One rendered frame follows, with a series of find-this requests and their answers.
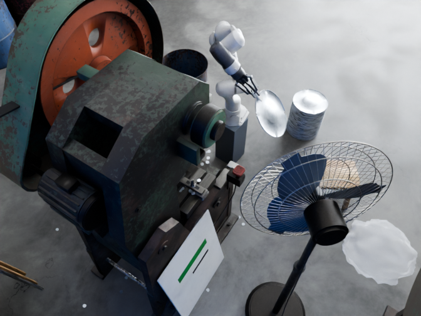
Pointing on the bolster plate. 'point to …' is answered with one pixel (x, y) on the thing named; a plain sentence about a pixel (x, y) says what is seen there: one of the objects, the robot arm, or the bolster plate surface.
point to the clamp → (195, 188)
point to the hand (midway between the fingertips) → (257, 96)
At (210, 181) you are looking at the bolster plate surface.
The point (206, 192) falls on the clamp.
